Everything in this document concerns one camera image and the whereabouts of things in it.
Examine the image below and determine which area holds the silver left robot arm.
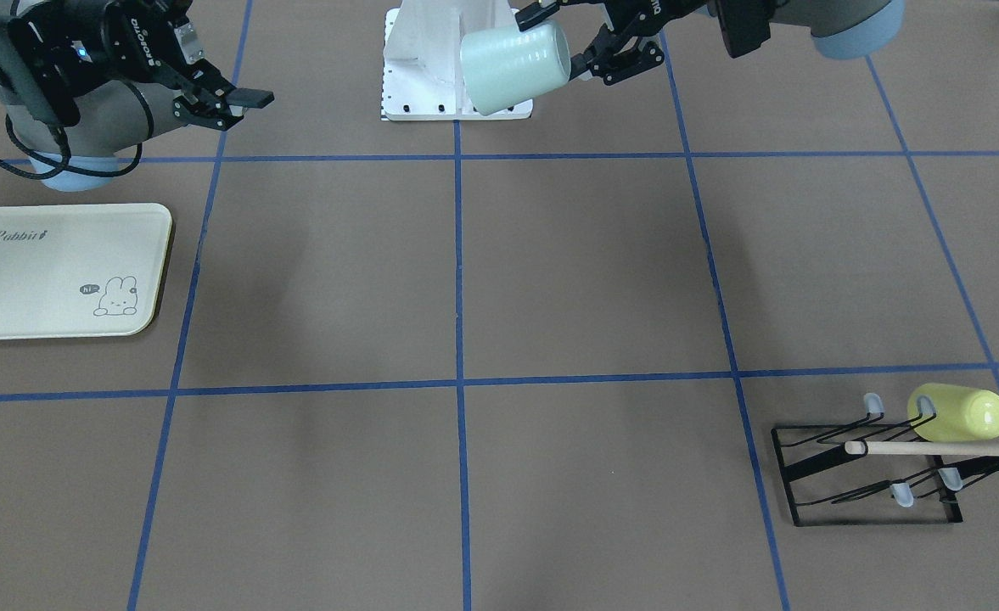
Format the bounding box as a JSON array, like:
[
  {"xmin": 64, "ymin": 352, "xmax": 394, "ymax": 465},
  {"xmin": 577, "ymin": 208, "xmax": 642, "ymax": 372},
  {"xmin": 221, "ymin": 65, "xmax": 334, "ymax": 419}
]
[{"xmin": 553, "ymin": 1, "xmax": 906, "ymax": 86}]

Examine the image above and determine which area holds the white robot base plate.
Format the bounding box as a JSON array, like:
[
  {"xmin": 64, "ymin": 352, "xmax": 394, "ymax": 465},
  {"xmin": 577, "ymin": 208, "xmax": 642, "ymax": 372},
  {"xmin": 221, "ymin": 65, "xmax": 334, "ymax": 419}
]
[{"xmin": 380, "ymin": 1, "xmax": 533, "ymax": 121}]

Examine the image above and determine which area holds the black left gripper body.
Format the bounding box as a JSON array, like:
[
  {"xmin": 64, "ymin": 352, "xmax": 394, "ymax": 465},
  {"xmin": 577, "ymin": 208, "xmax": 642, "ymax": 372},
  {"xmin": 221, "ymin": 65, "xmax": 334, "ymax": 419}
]
[{"xmin": 598, "ymin": 1, "xmax": 719, "ymax": 43}]

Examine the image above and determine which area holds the pale green plastic cup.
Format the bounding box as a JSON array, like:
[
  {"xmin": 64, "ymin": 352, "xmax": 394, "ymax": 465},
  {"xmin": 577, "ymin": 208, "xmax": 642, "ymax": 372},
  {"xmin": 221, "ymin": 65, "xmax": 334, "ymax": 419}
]
[{"xmin": 459, "ymin": 20, "xmax": 572, "ymax": 116}]

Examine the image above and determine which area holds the yellow-green plastic cup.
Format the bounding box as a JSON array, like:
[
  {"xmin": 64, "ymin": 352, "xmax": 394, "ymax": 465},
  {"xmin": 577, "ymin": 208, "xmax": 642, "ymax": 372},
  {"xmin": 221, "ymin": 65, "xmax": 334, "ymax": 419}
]
[{"xmin": 907, "ymin": 383, "xmax": 999, "ymax": 442}]

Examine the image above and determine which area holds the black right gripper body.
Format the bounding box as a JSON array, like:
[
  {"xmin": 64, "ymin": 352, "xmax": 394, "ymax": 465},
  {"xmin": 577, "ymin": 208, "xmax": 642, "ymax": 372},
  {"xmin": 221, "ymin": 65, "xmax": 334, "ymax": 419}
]
[{"xmin": 103, "ymin": 1, "xmax": 211, "ymax": 92}]

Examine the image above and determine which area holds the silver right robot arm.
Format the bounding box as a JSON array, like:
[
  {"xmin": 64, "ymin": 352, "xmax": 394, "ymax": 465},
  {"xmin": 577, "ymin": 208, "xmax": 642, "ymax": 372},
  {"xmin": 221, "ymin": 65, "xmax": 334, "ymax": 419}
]
[{"xmin": 0, "ymin": 1, "xmax": 274, "ymax": 191}]

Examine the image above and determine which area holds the black wire cup rack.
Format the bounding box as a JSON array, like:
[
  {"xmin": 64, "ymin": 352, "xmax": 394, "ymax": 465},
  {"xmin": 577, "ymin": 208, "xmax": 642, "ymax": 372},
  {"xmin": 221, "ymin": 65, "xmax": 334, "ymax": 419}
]
[{"xmin": 771, "ymin": 392, "xmax": 999, "ymax": 527}]

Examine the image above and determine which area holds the cream rabbit print tray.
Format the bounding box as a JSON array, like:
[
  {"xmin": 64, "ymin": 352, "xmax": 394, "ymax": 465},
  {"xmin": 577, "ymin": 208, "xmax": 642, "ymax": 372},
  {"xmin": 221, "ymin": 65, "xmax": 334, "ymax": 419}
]
[{"xmin": 0, "ymin": 204, "xmax": 174, "ymax": 340}]

